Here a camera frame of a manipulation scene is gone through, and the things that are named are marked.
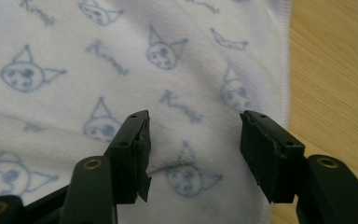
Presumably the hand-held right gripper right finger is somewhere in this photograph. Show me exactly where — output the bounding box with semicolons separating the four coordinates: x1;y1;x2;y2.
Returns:
240;109;358;224

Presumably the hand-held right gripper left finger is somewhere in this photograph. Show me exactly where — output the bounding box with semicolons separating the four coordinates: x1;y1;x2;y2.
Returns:
59;109;153;224

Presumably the white printed towel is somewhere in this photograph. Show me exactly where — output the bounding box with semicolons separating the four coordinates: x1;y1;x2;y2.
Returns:
0;0;293;224

